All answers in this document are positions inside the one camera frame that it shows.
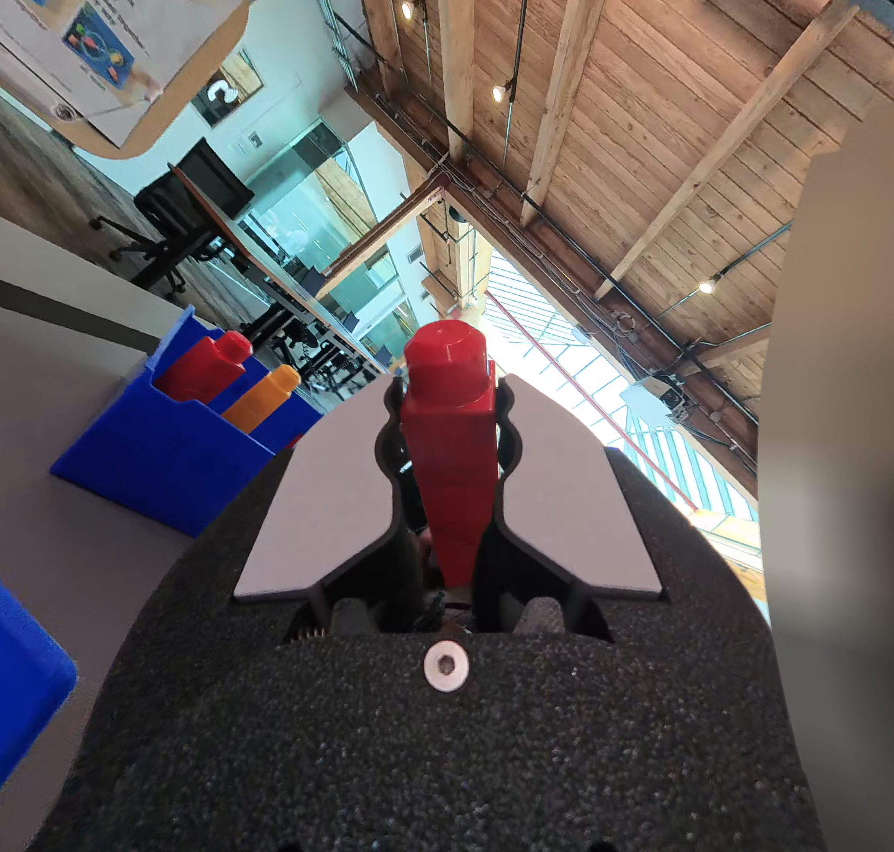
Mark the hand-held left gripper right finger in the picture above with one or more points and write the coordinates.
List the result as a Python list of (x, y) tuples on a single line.
[(580, 510)]

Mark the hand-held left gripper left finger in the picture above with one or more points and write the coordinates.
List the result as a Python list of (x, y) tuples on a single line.
[(314, 517)]

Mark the red block tower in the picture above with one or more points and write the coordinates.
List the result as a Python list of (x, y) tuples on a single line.
[(450, 461), (202, 370)]

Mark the blue plastic bin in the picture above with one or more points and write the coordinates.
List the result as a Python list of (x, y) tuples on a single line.
[(28, 677), (160, 461)]

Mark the white ceiling projector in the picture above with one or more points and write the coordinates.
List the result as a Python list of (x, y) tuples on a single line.
[(653, 396)]

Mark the ceiling track spotlight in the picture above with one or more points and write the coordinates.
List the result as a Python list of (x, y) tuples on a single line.
[(499, 92), (707, 285), (407, 8)]

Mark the wooden top office desk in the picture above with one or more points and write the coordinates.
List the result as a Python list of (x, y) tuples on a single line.
[(209, 204)]

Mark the black office chair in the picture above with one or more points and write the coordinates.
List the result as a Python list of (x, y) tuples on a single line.
[(209, 178)]

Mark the instruction poster board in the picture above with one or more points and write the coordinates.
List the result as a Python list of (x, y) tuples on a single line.
[(105, 14)]

